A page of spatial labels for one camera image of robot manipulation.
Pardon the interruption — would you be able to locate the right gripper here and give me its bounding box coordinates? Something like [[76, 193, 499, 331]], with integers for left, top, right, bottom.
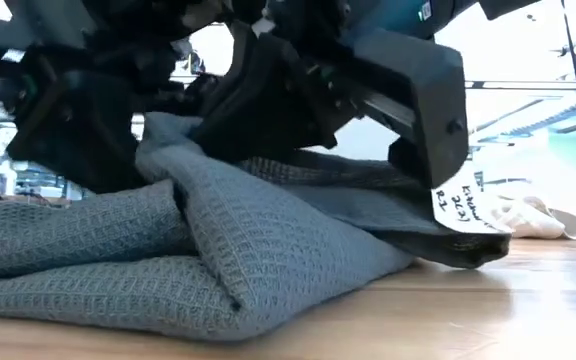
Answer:
[[232, 0, 469, 190]]

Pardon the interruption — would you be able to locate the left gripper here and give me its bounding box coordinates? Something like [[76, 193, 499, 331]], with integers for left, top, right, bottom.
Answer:
[[5, 0, 234, 194]]

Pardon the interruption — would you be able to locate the white checked towel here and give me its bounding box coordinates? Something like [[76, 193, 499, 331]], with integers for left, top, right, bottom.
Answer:
[[487, 194, 576, 241]]

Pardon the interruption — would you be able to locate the grey waffle towel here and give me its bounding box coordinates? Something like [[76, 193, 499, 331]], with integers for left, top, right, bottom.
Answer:
[[0, 112, 512, 344]]

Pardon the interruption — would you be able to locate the white handwritten fabric tag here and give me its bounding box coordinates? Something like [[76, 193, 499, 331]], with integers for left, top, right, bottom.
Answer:
[[430, 164, 514, 236]]

